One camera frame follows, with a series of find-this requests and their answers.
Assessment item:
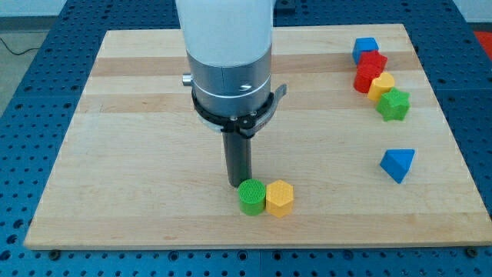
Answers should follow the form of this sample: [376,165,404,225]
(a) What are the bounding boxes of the black clamp ring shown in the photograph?
[191,83,288,140]

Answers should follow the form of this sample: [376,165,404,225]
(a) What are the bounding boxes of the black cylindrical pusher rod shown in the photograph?
[222,132,252,188]

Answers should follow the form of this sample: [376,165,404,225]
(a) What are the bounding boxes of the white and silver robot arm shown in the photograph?
[175,0,276,117]

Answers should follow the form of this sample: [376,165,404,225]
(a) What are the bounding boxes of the wooden board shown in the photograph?
[25,24,491,250]

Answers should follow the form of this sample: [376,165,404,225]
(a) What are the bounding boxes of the green star block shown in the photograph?
[376,88,411,122]

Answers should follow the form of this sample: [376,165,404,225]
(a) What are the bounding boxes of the yellow heart block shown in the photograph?
[367,72,395,102]

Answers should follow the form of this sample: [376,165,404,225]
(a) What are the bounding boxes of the red pentagon block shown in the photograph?
[357,50,388,72]

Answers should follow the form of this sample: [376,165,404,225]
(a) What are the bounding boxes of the yellow hexagon block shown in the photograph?
[265,180,294,218]

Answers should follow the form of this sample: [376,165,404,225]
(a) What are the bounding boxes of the blue cube block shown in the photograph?
[352,37,379,65]

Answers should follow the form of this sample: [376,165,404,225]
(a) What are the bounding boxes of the green cylinder block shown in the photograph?
[238,179,266,216]

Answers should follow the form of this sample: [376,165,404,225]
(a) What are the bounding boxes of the black cable on floor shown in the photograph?
[0,37,42,56]

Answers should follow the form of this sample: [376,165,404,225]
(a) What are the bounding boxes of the blue triangle block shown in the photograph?
[380,149,415,184]

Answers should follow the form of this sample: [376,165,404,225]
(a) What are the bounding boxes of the red cylinder block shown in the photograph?
[353,64,383,93]

